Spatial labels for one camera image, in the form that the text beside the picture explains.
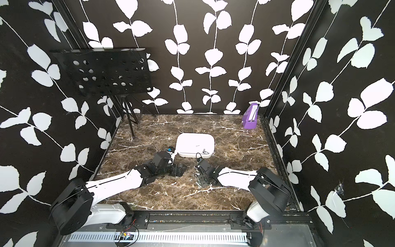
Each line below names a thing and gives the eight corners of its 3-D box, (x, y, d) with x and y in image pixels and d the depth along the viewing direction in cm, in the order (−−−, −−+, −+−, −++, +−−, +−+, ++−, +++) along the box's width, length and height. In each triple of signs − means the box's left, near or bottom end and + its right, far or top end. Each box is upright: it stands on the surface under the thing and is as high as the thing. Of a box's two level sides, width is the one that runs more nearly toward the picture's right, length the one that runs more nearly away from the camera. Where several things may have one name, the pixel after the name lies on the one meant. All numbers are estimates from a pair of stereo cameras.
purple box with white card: (243, 128, 115) (250, 111, 101) (241, 119, 121) (247, 101, 107) (254, 128, 115) (262, 111, 101) (251, 119, 122) (258, 101, 107)
